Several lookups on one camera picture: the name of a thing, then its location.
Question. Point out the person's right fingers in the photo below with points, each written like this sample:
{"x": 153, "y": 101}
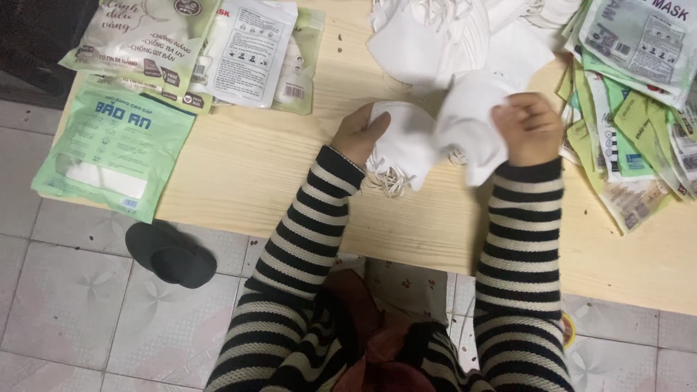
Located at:
{"x": 517, "y": 111}

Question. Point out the large beige green packet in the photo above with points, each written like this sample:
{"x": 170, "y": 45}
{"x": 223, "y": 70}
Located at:
{"x": 188, "y": 101}
{"x": 141, "y": 38}

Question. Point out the white floral trousers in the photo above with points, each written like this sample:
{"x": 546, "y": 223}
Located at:
{"x": 408, "y": 288}

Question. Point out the small pale green packet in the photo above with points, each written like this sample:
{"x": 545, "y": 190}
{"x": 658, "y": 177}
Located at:
{"x": 302, "y": 71}

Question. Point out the dark red cloth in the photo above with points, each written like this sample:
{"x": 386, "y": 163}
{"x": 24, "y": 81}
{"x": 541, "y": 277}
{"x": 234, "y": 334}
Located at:
{"x": 370, "y": 337}

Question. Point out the pile of loose white masks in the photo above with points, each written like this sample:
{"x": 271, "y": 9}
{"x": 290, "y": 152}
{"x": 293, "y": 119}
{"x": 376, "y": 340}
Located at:
{"x": 430, "y": 38}

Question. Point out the light green mask packet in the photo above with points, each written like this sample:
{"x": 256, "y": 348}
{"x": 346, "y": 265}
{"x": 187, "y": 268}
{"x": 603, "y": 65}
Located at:
{"x": 114, "y": 147}

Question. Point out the person's right hand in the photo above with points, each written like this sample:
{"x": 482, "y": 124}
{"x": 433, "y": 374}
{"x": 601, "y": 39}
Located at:
{"x": 536, "y": 136}

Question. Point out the white printed mask packet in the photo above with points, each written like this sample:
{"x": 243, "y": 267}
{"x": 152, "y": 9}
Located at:
{"x": 245, "y": 54}

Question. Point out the yellow round lid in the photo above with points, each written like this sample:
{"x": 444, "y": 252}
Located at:
{"x": 568, "y": 330}

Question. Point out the black slipper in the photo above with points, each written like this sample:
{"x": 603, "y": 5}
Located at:
{"x": 171, "y": 256}

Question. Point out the dark bag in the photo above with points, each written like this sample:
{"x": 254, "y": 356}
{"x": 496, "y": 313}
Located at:
{"x": 38, "y": 43}

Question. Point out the bundle of white face masks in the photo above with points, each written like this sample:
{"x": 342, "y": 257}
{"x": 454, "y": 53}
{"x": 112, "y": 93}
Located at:
{"x": 405, "y": 141}

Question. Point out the single white face mask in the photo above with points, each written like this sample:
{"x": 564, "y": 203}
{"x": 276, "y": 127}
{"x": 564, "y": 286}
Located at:
{"x": 468, "y": 120}

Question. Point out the person's left hand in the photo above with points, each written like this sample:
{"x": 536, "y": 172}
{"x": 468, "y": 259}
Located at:
{"x": 354, "y": 136}

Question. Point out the heap of empty mask packets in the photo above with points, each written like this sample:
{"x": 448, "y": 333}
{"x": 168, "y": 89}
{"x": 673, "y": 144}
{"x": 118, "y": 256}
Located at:
{"x": 631, "y": 98}

